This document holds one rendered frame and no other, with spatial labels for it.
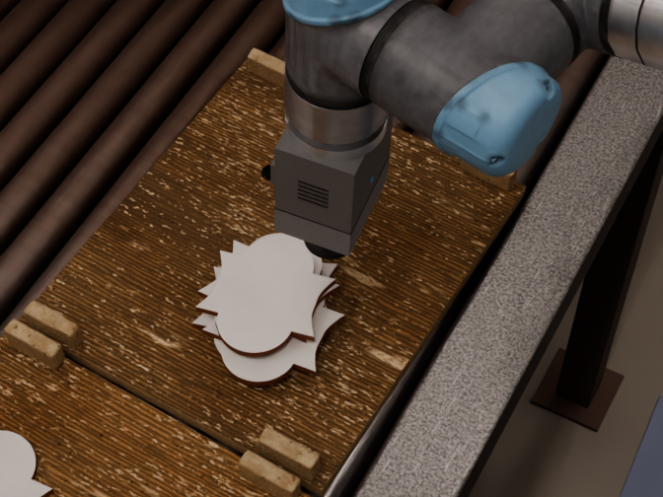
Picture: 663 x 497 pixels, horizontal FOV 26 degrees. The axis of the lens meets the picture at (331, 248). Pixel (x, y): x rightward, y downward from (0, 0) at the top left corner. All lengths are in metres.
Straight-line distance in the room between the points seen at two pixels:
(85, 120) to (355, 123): 0.65
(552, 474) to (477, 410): 1.02
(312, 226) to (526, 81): 0.26
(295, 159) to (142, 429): 0.40
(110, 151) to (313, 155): 0.57
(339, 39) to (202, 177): 0.61
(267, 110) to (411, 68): 0.67
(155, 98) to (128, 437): 0.44
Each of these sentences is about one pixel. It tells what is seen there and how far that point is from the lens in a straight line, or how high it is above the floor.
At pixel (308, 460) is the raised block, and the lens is 1.30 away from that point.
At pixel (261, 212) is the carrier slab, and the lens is 1.48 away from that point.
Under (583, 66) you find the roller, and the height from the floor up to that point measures 0.92.
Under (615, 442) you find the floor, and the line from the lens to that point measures 2.44.
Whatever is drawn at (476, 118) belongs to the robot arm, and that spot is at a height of 1.44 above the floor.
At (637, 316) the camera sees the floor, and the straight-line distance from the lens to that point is 2.58.
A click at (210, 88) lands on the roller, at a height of 0.92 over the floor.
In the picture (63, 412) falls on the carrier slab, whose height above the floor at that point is 0.94.
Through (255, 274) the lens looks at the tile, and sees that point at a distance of 1.38.
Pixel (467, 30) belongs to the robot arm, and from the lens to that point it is 0.92.
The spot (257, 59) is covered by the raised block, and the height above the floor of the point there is 0.96.
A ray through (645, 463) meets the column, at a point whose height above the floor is 0.87.
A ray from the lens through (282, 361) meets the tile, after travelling 1.35.
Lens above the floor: 2.11
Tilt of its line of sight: 54 degrees down
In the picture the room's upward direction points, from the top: straight up
